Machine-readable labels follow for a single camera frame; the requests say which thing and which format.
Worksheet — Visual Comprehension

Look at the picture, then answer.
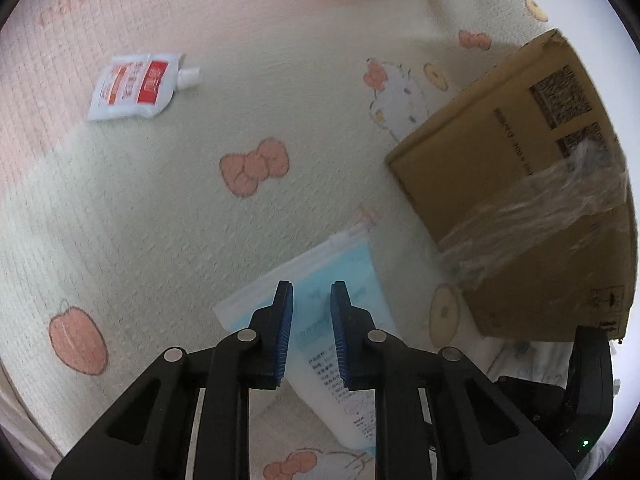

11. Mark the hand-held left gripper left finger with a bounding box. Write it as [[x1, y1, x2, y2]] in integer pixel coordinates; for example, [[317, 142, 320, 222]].
[[51, 280, 295, 480]]

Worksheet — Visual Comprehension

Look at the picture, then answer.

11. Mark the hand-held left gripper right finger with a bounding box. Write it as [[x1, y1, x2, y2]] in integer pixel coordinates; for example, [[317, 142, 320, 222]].
[[330, 281, 576, 480]]

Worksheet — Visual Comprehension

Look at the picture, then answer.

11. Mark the light blue mask packet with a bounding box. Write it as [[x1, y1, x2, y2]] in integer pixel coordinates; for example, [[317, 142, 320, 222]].
[[212, 222, 401, 458]]

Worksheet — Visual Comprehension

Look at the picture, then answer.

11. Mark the brown cardboard box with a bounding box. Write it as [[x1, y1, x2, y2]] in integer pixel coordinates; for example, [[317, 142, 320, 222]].
[[385, 27, 633, 343]]

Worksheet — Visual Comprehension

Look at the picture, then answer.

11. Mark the white pouch with red label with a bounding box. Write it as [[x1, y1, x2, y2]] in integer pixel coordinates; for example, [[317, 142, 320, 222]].
[[86, 52, 203, 122]]

